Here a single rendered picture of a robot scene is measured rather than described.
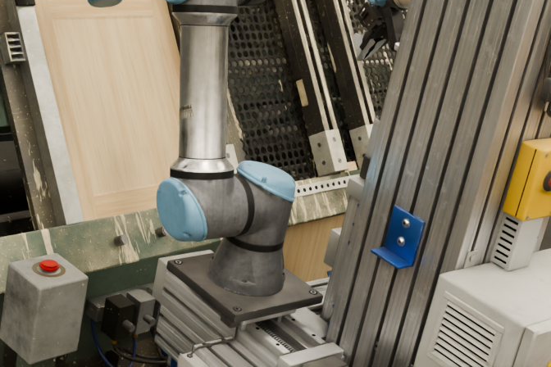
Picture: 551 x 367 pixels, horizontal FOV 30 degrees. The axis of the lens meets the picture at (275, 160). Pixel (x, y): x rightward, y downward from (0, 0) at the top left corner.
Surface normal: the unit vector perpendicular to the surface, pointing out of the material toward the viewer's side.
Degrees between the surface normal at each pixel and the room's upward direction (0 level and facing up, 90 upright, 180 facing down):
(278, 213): 90
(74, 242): 54
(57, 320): 90
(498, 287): 0
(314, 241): 90
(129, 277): 90
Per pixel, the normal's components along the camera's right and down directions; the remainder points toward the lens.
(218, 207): 0.62, 0.11
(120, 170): 0.68, -0.23
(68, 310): 0.69, 0.37
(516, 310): 0.20, -0.92
